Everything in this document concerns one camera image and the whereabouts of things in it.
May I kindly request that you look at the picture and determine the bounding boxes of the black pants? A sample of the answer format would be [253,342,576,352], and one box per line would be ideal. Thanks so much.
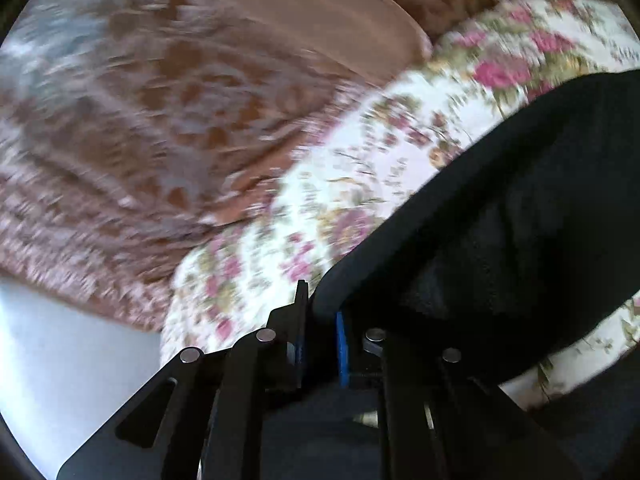
[312,67,640,401]

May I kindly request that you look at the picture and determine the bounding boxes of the plain tan curtain panel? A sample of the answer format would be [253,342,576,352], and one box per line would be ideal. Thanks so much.
[95,0,435,86]

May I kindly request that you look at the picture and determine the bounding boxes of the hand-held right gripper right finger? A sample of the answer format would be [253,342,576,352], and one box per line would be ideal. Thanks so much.
[335,310,583,480]

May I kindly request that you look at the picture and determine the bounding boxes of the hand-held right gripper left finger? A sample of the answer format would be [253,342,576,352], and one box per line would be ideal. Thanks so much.
[56,280,314,480]

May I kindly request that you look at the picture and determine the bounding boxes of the floral bedsheet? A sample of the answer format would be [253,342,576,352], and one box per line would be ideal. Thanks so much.
[160,0,640,411]

